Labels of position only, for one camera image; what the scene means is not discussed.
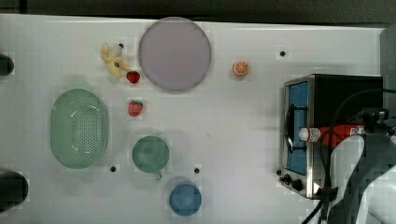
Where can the black toaster oven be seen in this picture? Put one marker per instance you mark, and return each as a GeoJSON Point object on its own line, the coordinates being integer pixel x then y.
{"type": "Point", "coordinates": [319, 112]}

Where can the grey round plate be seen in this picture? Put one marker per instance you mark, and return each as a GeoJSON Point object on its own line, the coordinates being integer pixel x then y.
{"type": "Point", "coordinates": [175, 54]}

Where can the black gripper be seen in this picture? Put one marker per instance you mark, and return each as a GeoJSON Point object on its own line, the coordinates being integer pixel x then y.
{"type": "Point", "coordinates": [375, 120]}

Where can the black cylindrical cup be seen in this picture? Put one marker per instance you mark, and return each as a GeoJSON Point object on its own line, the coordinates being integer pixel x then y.
{"type": "Point", "coordinates": [14, 190]}

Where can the large red strawberry toy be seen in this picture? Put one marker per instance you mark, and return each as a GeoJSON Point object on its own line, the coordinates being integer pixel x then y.
{"type": "Point", "coordinates": [135, 108]}

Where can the green pot with handle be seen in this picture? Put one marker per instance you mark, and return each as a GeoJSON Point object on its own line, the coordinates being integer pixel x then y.
{"type": "Point", "coordinates": [150, 154]}

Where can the green oval colander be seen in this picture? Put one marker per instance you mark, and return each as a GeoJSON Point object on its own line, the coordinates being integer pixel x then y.
{"type": "Point", "coordinates": [78, 129]}

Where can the orange half toy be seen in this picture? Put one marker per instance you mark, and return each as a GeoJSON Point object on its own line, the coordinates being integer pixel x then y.
{"type": "Point", "coordinates": [240, 68]}

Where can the red ketchup bottle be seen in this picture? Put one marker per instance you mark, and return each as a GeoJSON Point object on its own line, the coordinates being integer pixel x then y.
{"type": "Point", "coordinates": [329, 136]}

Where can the blue bowl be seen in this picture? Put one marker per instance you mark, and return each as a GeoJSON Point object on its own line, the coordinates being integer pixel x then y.
{"type": "Point", "coordinates": [185, 200]}

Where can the yellow plush banana toy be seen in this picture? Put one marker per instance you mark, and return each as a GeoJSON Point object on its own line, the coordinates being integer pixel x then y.
{"type": "Point", "coordinates": [114, 61]}

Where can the small red strawberry toy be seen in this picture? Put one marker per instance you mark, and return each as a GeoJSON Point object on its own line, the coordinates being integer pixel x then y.
{"type": "Point", "coordinates": [133, 77]}

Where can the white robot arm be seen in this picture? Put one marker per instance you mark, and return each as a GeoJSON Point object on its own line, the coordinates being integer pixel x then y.
{"type": "Point", "coordinates": [361, 174]}

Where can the black cup far corner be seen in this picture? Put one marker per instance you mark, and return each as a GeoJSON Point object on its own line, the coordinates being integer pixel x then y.
{"type": "Point", "coordinates": [6, 65]}

